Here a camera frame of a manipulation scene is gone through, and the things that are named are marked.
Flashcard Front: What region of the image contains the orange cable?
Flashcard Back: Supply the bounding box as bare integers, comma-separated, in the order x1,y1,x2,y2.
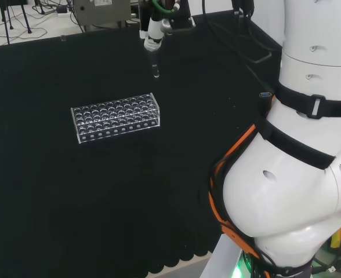
209,94,277,261

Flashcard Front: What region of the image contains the plain black arm strap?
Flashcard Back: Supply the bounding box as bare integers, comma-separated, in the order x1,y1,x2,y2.
257,118,337,170

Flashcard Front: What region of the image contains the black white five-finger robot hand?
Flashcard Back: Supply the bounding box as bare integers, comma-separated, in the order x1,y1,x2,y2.
138,0,196,53

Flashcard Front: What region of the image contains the clear glass test tube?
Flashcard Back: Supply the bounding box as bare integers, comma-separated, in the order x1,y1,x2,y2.
151,49,161,79

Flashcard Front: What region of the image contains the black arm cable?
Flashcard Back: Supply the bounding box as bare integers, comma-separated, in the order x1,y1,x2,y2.
201,0,275,96

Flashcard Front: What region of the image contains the thin black cable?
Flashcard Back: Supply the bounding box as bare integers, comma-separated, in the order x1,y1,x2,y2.
0,0,86,40

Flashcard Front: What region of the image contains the black tripod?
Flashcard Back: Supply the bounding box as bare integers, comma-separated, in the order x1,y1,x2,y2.
0,0,32,45

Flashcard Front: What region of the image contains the black arm strap with buckle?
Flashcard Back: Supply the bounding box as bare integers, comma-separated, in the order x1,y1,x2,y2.
274,82,341,120

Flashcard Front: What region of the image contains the green cable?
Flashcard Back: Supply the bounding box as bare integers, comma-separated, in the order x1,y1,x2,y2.
150,0,177,16

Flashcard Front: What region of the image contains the clear plastic test tube rack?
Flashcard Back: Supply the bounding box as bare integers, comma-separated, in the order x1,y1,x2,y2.
70,92,162,145

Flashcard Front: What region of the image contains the grey metal box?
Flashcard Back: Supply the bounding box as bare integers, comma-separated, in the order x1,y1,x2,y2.
72,0,133,27

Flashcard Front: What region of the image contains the black bench cloth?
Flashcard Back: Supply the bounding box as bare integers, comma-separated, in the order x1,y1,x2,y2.
0,10,284,278

